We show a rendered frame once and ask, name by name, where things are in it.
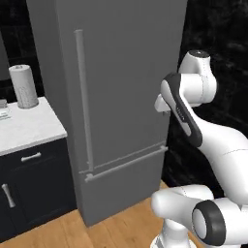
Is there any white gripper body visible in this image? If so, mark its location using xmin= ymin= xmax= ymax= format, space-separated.
xmin=153 ymin=93 xmax=171 ymax=116

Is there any grey fridge door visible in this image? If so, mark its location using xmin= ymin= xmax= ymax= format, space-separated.
xmin=55 ymin=0 xmax=189 ymax=174

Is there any grey fridge freezer drawer front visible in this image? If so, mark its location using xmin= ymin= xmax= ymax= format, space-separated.
xmin=78 ymin=148 xmax=170 ymax=229

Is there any grey fridge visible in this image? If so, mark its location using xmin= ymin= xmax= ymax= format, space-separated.
xmin=25 ymin=0 xmax=189 ymax=229

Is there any dark navy drawer front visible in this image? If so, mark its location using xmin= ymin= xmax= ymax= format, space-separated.
xmin=0 ymin=138 xmax=70 ymax=171

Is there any white paper towel roll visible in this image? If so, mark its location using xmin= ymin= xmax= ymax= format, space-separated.
xmin=8 ymin=64 xmax=40 ymax=110

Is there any dark navy cupboard door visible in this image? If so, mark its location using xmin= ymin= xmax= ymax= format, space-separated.
xmin=0 ymin=161 xmax=78 ymax=241

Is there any small white flat object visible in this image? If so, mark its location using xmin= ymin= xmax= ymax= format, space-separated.
xmin=0 ymin=108 xmax=13 ymax=122

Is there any grey freezer drawer handle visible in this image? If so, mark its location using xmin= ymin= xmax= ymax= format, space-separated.
xmin=84 ymin=145 xmax=170 ymax=184

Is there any long grey fridge door handle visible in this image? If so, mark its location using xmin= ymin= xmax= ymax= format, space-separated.
xmin=74 ymin=28 xmax=96 ymax=172

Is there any silver drawer handle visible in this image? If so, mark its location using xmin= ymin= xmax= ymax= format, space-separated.
xmin=20 ymin=151 xmax=43 ymax=163

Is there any silver cupboard door handle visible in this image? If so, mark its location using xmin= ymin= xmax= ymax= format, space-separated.
xmin=1 ymin=182 xmax=16 ymax=209

